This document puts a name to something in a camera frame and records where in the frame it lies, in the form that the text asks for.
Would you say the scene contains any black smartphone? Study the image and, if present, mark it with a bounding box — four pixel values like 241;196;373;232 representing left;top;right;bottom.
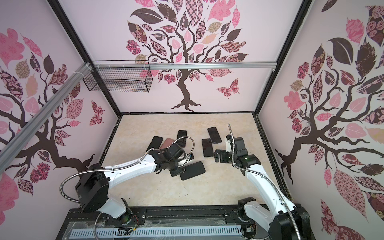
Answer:
202;139;214;158

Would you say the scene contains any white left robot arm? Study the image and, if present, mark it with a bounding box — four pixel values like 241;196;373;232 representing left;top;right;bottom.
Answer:
76;143;190;219

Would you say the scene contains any pink phone case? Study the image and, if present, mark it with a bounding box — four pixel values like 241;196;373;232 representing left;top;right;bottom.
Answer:
160;138;175;149

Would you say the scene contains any black empty phone case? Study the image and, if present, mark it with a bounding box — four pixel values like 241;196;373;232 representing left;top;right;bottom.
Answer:
147;136;164;151

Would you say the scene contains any right flexible metal conduit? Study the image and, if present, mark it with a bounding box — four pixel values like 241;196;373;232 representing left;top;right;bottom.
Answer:
227;123;302;240

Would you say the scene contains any flexible metal conduit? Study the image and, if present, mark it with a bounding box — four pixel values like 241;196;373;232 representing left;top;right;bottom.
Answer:
227;123;302;240
59;136;195;206

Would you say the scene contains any dark smartphone far right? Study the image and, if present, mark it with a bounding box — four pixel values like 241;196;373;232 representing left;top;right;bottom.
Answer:
208;127;222;144

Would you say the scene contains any purple edged smartphone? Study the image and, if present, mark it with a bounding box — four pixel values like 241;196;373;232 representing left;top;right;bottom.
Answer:
176;130;188;148

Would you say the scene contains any left flexible metal conduit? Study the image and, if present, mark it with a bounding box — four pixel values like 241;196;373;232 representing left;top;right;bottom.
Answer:
59;136;195;206

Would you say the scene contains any silver aluminium crossbar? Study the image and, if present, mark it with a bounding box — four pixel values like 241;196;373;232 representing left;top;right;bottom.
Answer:
94;62;277;70

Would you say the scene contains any silver aluminium side bar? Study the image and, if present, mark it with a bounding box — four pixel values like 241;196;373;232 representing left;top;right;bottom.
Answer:
1;63;92;173

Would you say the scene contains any white slotted cable duct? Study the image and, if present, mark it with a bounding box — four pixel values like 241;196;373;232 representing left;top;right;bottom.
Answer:
67;226;243;240

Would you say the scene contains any black wire basket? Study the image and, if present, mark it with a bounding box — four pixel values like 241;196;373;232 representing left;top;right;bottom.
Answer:
83;60;153;93

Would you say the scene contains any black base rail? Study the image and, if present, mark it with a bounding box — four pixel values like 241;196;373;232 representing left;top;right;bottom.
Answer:
56;203;313;240

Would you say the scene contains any black right corner post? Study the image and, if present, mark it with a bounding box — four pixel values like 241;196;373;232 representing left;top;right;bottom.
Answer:
254;0;314;116

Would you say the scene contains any black corner frame post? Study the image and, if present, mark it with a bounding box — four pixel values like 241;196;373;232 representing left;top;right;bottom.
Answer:
47;0;122;118

